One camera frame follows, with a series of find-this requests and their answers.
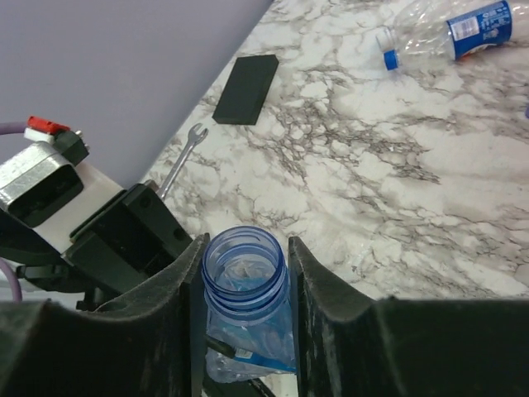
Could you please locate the black foam pad upper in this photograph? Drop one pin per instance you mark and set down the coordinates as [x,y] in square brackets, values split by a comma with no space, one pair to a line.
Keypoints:
[245,91]

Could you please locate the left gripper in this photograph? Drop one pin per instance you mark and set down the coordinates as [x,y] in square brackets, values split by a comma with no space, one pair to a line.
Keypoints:
[131,238]

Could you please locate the blue label bottle top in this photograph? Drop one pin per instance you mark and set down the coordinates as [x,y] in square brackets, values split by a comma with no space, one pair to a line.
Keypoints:
[436,31]

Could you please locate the blue label water bottle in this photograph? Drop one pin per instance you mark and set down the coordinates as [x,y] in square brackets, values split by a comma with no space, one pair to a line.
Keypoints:
[247,292]

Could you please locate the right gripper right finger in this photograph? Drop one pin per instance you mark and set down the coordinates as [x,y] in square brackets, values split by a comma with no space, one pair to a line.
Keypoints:
[348,344]

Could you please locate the silver wrench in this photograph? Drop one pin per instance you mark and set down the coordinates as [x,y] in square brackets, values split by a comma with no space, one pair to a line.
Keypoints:
[196,134]

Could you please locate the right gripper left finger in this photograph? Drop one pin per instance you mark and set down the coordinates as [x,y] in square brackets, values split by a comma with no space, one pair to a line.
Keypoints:
[149,341]

